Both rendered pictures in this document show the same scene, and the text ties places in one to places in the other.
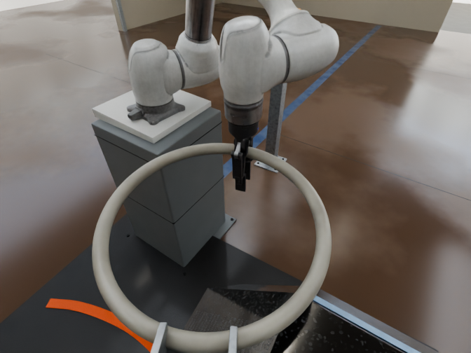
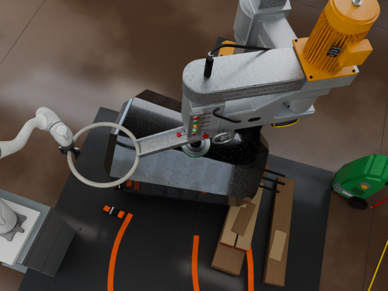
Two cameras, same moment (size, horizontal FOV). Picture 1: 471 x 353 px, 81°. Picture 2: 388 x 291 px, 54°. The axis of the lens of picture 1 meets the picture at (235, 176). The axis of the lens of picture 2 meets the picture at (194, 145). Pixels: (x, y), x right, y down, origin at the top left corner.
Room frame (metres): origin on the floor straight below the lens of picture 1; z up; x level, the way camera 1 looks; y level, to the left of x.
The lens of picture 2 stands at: (0.21, 1.16, 3.37)
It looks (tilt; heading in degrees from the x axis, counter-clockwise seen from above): 65 degrees down; 246
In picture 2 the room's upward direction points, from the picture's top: 9 degrees clockwise
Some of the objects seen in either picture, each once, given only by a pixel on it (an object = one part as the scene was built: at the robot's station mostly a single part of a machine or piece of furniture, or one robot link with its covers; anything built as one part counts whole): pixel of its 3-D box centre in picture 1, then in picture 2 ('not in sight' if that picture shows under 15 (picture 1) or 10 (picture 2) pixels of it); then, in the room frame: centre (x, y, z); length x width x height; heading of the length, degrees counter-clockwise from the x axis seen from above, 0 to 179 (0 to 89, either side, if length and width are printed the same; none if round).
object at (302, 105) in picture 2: not in sight; (301, 92); (-0.93, 0.11, 1.37); 0.19 x 0.19 x 0.20
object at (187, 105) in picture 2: not in sight; (213, 108); (-0.35, 0.08, 1.35); 0.36 x 0.22 x 0.45; 177
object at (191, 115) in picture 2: not in sight; (194, 124); (-0.19, 0.19, 1.40); 0.08 x 0.03 x 0.28; 177
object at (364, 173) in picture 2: not in sight; (373, 171); (-1.77, 0.51, 0.43); 0.35 x 0.35 x 0.87; 44
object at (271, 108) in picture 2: not in sight; (261, 104); (-0.66, 0.11, 1.33); 0.74 x 0.23 x 0.49; 177
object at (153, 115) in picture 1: (151, 105); (8, 223); (1.06, 0.35, 0.86); 0.22 x 0.18 x 0.06; 140
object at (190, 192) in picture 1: (172, 182); (29, 236); (1.08, 0.34, 0.40); 0.50 x 0.50 x 0.80; 56
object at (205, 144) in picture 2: not in sight; (195, 142); (-0.27, 0.08, 0.87); 0.21 x 0.21 x 0.01
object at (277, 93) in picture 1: (277, 99); not in sight; (1.74, -0.28, 0.54); 0.20 x 0.20 x 1.09; 59
